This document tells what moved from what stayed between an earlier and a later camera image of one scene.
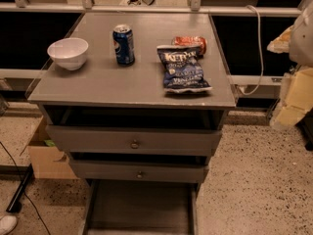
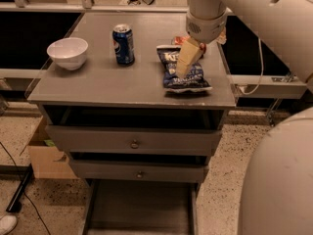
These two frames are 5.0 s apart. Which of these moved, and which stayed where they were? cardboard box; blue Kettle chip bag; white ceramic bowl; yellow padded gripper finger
Moved: yellow padded gripper finger
Stayed: white ceramic bowl; cardboard box; blue Kettle chip bag
